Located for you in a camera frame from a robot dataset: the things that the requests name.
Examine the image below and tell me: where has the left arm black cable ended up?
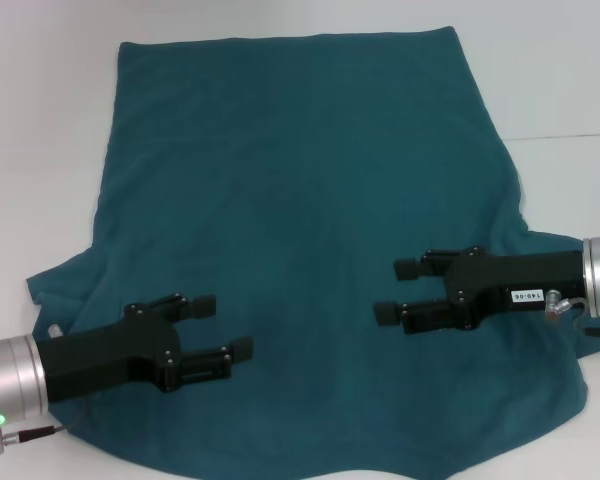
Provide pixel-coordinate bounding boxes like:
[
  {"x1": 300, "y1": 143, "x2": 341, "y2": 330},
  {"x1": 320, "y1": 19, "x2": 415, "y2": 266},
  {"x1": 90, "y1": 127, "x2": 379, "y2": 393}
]
[{"x1": 2, "y1": 394, "x2": 101, "y2": 444}]

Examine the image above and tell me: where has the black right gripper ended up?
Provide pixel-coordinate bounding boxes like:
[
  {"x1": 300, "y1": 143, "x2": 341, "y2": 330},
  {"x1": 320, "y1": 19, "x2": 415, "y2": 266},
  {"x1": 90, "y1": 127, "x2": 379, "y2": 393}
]
[{"x1": 373, "y1": 246, "x2": 587, "y2": 335}]

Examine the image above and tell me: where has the teal blue shirt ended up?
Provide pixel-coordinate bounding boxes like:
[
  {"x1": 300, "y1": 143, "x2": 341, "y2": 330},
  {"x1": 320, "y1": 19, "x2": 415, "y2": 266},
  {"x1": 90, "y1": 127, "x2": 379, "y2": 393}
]
[{"x1": 25, "y1": 25, "x2": 600, "y2": 480}]

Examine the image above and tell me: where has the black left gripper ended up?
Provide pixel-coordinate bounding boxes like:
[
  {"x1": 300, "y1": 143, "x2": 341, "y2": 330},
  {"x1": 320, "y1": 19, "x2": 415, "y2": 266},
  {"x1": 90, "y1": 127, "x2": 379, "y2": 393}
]
[{"x1": 34, "y1": 292, "x2": 255, "y2": 405}]

